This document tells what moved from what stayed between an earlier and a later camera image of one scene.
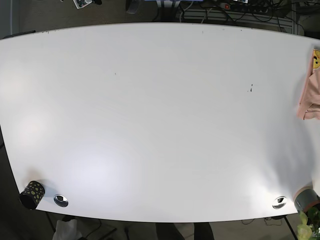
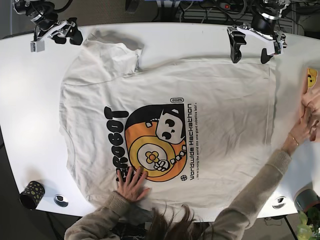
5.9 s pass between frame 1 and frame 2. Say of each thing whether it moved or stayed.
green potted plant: stayed
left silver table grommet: stayed
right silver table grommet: stayed
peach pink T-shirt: moved
